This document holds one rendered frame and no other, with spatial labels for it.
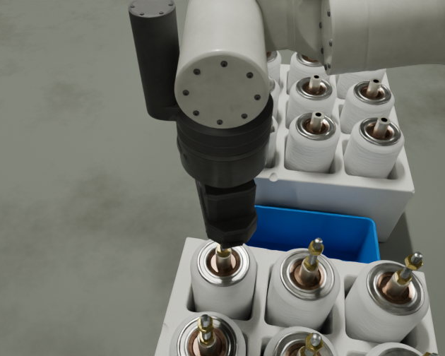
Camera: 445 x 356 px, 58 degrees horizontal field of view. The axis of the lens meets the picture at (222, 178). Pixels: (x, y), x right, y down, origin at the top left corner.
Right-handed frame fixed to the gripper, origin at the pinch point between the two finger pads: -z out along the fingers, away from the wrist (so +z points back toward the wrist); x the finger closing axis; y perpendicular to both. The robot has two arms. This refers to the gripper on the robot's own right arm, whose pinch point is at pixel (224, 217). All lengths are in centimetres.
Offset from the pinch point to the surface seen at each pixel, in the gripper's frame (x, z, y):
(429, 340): 14.4, -18.2, 26.8
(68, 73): -91, -36, -32
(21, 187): -44, -36, -42
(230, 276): 2.5, -10.7, 0.4
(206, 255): -1.4, -10.7, -2.2
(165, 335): 5.8, -18.5, -9.8
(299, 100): -33.3, -11.6, 22.8
